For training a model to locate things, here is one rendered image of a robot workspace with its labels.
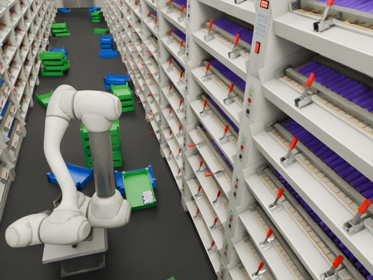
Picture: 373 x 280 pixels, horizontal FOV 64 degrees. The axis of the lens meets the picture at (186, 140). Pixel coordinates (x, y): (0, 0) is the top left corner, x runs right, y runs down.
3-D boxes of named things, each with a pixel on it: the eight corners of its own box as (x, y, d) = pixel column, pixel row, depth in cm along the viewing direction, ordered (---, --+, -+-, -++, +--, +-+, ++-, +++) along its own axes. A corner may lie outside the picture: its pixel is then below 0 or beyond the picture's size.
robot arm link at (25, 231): (30, 236, 122) (58, 238, 120) (-1, 252, 107) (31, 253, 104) (28, 210, 122) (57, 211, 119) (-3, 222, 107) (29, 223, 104)
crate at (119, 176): (118, 194, 232) (117, 186, 228) (115, 178, 248) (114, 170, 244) (156, 187, 240) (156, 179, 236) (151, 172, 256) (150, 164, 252)
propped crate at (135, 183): (155, 206, 223) (156, 200, 217) (128, 211, 217) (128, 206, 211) (147, 173, 240) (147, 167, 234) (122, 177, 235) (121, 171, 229)
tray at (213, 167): (231, 205, 136) (226, 192, 131) (190, 137, 185) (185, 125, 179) (270, 185, 138) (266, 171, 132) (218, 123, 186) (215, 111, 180)
